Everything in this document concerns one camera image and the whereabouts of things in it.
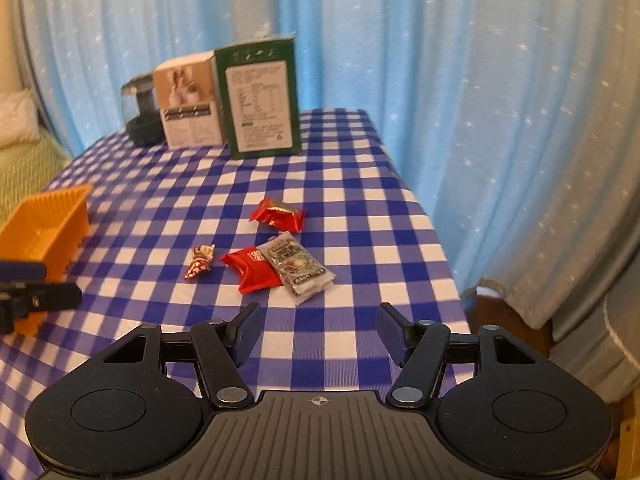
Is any small red white candy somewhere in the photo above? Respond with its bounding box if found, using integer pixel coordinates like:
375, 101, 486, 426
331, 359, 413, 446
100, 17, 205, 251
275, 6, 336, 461
184, 245, 215, 280

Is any grey sesame snack packet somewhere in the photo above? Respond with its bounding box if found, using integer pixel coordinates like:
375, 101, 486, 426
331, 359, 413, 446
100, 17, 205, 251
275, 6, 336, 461
257, 232, 335, 304

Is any red foil snack packet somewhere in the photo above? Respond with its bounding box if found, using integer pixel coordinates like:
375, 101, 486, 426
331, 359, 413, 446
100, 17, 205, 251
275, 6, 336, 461
250, 197, 306, 233

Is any orange plastic tray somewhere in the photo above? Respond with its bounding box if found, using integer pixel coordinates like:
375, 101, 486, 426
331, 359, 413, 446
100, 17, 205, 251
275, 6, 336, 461
1, 184, 92, 337

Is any blue white checkered tablecloth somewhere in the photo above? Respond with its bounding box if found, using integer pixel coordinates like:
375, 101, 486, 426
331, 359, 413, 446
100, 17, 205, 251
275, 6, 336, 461
1, 108, 468, 479

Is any white embroidered pillow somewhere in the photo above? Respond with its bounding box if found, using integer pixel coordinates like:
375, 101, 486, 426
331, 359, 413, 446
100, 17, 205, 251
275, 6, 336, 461
0, 90, 40, 148

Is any grey curtain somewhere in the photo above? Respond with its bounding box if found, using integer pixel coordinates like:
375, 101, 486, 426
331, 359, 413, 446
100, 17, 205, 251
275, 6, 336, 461
480, 198, 639, 403

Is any dark glass humidifier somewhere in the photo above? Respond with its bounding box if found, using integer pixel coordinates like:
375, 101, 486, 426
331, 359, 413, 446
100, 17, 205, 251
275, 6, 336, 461
120, 73, 165, 148

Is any white product box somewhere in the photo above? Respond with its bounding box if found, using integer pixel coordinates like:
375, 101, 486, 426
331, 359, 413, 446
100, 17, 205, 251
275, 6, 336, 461
152, 51, 226, 150

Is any green carton box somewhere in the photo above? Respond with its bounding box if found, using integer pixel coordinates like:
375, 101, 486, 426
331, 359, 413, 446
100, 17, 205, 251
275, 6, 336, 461
215, 36, 302, 159

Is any light blue star curtain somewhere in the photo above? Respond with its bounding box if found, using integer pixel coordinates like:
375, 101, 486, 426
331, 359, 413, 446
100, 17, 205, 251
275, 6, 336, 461
13, 0, 639, 288

